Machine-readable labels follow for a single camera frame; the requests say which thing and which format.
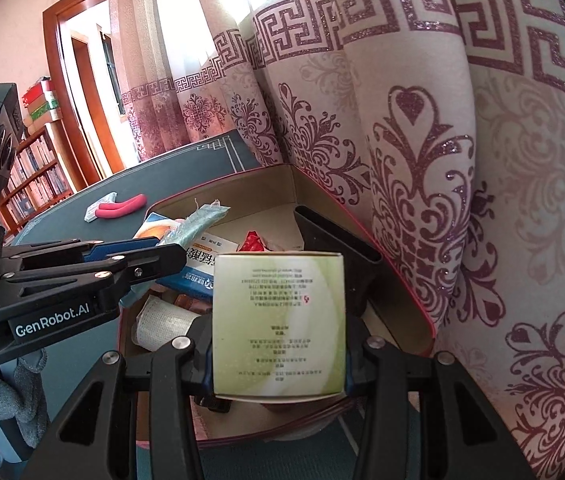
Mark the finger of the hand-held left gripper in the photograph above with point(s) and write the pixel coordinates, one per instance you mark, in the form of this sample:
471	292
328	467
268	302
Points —
152	265
122	249

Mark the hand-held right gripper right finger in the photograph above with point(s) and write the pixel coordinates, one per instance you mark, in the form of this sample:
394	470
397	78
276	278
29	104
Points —
357	360

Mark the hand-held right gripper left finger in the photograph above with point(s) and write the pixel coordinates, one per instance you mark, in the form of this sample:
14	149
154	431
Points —
206	370

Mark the blue white small box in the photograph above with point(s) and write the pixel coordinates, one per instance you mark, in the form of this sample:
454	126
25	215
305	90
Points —
200	275

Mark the red tin container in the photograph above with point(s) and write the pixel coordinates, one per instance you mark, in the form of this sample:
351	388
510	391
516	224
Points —
402	320

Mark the green yellow medicine box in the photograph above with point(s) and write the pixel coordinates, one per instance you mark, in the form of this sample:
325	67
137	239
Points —
277	325

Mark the pink foam curler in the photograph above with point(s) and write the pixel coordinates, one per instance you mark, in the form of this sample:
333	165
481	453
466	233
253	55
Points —
130	206

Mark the white paper packet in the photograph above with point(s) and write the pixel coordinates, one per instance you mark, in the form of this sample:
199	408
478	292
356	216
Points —
96	210

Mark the wrapped white bandage roll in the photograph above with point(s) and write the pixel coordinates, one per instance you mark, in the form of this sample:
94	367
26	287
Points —
162	322

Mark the silver glitter packet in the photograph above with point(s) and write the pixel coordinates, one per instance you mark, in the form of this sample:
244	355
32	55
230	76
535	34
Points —
197	225

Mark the teal table mat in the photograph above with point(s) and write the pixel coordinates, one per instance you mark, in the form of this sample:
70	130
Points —
87	190

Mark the red snack packet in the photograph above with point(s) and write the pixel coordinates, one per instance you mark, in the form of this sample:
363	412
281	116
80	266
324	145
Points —
254	242

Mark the wooden bookshelf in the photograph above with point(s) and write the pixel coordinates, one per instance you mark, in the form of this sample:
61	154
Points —
37	175

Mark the stacked red green boxes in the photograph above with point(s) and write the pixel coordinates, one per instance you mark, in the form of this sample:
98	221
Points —
42	100

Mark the patterned pink curtain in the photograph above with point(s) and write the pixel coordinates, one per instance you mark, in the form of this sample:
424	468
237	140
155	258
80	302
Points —
462	160

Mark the wooden door frame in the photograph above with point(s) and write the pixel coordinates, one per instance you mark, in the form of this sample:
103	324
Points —
55	60

